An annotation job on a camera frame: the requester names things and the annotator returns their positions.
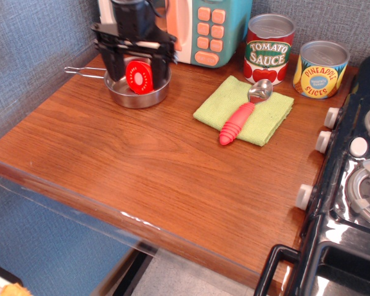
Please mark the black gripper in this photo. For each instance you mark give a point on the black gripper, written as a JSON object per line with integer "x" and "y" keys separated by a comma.
{"x": 131, "y": 26}

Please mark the red toy tomato half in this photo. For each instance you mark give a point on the red toy tomato half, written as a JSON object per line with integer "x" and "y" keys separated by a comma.
{"x": 139, "y": 77}

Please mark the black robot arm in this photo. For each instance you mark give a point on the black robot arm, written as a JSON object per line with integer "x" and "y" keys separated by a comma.
{"x": 129, "y": 1}

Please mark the tomato sauce toy can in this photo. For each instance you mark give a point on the tomato sauce toy can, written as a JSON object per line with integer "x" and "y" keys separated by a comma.
{"x": 268, "y": 46}

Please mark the grey stove knob bottom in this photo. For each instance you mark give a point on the grey stove knob bottom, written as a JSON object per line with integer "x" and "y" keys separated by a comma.
{"x": 303, "y": 196}

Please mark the grey stove knob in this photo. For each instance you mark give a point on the grey stove knob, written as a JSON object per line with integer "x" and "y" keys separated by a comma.
{"x": 303, "y": 196}
{"x": 331, "y": 117}
{"x": 323, "y": 141}

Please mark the small steel pan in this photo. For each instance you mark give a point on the small steel pan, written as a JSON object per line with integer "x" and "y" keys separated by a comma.
{"x": 120, "y": 91}

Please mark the toy microwave teal and white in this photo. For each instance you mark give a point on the toy microwave teal and white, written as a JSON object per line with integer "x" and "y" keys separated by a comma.
{"x": 208, "y": 32}

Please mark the green cloth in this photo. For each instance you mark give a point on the green cloth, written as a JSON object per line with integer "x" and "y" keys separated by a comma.
{"x": 229, "y": 96}

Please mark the pineapple slices toy can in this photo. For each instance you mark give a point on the pineapple slices toy can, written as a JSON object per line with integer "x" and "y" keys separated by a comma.
{"x": 320, "y": 69}

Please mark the grey stove knob middle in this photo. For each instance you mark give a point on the grey stove knob middle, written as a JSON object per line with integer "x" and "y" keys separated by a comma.
{"x": 323, "y": 141}

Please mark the grey stove knob top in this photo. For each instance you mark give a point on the grey stove knob top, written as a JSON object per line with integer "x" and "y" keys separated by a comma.
{"x": 331, "y": 117}

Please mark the black toy stove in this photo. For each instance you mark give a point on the black toy stove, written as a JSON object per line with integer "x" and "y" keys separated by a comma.
{"x": 334, "y": 254}

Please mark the spoon with red handle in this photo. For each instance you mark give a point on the spoon with red handle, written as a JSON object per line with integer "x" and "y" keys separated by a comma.
{"x": 260, "y": 92}

